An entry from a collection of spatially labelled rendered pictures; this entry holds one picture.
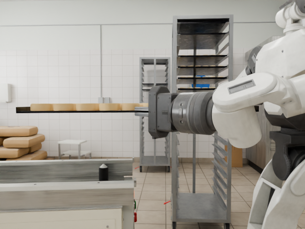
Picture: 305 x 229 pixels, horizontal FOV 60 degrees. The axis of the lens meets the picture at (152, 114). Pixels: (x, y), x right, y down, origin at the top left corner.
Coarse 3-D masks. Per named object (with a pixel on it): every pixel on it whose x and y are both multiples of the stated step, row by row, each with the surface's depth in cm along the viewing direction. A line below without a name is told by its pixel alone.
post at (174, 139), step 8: (176, 16) 214; (176, 24) 214; (176, 32) 214; (176, 40) 214; (176, 48) 215; (176, 56) 215; (176, 64) 215; (176, 72) 216; (176, 80) 216; (176, 88) 216; (176, 136) 218; (176, 144) 218; (176, 152) 219
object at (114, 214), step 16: (96, 176) 99; (112, 176) 99; (48, 208) 69; (64, 208) 69; (80, 208) 69; (96, 208) 69; (112, 208) 69; (0, 224) 67; (16, 224) 67; (32, 224) 68; (48, 224) 68; (64, 224) 68; (80, 224) 69; (96, 224) 69; (112, 224) 69
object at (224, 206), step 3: (213, 183) 282; (213, 186) 280; (213, 189) 269; (216, 189) 264; (216, 192) 261; (216, 195) 252; (219, 195) 250; (219, 198) 245; (219, 201) 237; (222, 201) 235; (222, 204) 230; (225, 204) 224; (222, 207) 224; (225, 207) 224
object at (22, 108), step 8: (16, 112) 63; (24, 112) 63; (32, 112) 63; (40, 112) 63; (48, 112) 63; (56, 112) 64; (64, 112) 64; (72, 112) 64; (80, 112) 64; (88, 112) 64; (96, 112) 64; (104, 112) 65; (112, 112) 65; (120, 112) 65; (128, 112) 65; (136, 112) 65; (144, 112) 65
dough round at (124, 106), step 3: (123, 105) 68; (126, 105) 67; (129, 105) 67; (132, 105) 67; (135, 105) 68; (138, 105) 69; (123, 108) 68; (126, 108) 67; (129, 108) 67; (132, 108) 67
